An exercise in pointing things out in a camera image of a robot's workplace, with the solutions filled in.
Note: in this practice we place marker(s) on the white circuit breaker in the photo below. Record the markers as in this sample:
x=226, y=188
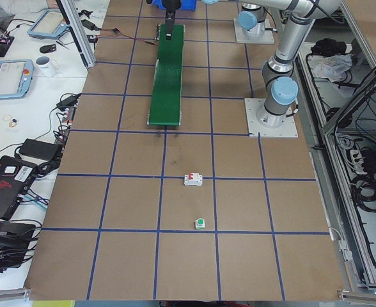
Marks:
x=193, y=179

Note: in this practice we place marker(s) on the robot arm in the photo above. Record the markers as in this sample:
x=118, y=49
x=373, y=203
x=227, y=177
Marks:
x=250, y=25
x=281, y=88

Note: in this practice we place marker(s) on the white mug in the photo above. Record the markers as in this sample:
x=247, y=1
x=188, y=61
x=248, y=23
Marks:
x=48, y=67

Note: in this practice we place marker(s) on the aluminium frame post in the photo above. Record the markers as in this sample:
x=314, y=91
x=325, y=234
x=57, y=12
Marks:
x=70, y=14

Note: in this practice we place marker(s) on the near teach pendant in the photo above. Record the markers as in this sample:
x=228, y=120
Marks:
x=15, y=78

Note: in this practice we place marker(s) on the green push button switch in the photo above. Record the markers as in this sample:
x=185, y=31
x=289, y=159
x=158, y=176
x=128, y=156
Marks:
x=199, y=224

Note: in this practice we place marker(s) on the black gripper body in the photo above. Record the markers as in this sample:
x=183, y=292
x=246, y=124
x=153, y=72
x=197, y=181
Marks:
x=172, y=4

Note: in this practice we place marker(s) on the far teach pendant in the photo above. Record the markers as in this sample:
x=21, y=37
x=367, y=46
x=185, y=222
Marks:
x=50, y=24

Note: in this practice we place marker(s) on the black laptop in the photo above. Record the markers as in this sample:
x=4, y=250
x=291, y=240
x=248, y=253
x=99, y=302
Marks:
x=16, y=177

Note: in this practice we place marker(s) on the black power adapter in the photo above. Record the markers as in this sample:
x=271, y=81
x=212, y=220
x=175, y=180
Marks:
x=40, y=150

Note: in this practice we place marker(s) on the green conveyor belt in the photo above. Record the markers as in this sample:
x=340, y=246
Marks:
x=165, y=107

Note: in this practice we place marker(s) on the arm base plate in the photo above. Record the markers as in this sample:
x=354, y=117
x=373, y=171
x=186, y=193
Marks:
x=262, y=124
x=257, y=35

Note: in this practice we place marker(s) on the teach pendant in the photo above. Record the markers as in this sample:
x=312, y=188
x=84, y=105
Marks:
x=50, y=24
x=15, y=78

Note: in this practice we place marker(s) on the blue plastic bin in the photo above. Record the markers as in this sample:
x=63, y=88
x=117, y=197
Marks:
x=186, y=4

